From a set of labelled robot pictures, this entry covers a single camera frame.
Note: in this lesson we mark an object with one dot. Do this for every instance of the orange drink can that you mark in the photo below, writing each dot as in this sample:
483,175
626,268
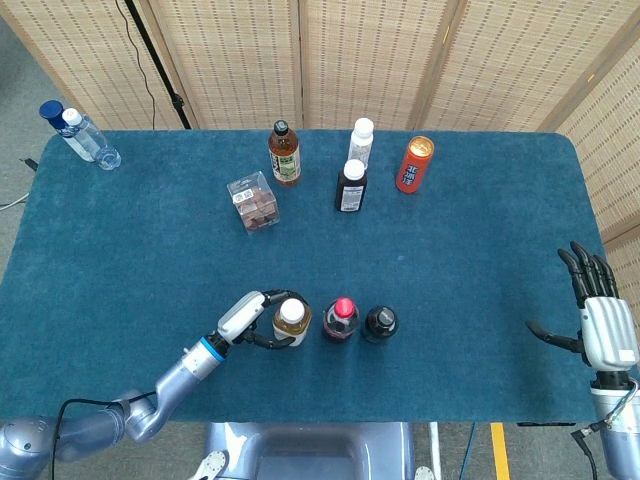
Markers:
415,166

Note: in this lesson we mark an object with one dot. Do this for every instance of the tea bottle white cap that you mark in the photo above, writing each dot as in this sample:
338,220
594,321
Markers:
292,322

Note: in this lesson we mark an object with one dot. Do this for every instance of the clear box of chocolates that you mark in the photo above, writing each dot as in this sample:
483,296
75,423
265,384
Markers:
253,204

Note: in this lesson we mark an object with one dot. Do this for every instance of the silver-blue left robot arm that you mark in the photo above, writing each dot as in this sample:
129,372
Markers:
150,395

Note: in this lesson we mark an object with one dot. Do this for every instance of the blue table cloth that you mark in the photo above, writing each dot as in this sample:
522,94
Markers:
310,250

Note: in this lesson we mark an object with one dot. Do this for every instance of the water bottle with blue cap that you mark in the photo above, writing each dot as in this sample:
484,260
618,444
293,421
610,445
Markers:
62,127

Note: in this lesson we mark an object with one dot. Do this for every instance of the black plug on floor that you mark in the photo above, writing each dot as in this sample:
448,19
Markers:
29,163

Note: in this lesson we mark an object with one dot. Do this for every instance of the dark square bottle white cap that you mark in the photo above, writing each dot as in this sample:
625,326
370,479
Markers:
351,187

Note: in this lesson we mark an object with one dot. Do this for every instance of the dark kvass bottle black cap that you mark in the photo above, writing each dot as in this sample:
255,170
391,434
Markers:
380,324

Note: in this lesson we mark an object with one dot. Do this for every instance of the clear water bottle white cap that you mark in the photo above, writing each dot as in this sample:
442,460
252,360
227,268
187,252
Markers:
95,142

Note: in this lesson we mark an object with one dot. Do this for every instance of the silver-blue robot torso base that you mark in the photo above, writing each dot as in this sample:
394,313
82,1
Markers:
310,452

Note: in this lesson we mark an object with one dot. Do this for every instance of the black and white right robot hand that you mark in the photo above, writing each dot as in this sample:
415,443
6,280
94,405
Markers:
607,332

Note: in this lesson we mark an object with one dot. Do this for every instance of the yellow floor tape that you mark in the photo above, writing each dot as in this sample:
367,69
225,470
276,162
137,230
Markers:
499,452

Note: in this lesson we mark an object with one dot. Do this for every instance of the red cap dark bottle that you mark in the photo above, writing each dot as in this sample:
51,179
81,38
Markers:
341,320

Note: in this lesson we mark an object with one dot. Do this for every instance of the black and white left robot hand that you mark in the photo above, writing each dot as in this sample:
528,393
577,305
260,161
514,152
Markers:
242,316

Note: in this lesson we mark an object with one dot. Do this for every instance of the brown tea bottle green label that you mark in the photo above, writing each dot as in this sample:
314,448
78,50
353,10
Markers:
284,155

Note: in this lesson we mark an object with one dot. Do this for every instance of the silver-blue right robot arm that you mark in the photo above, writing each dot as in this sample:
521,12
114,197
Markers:
617,430

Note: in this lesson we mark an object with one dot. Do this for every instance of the black tripod pole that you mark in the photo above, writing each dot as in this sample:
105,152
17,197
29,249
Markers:
159,65

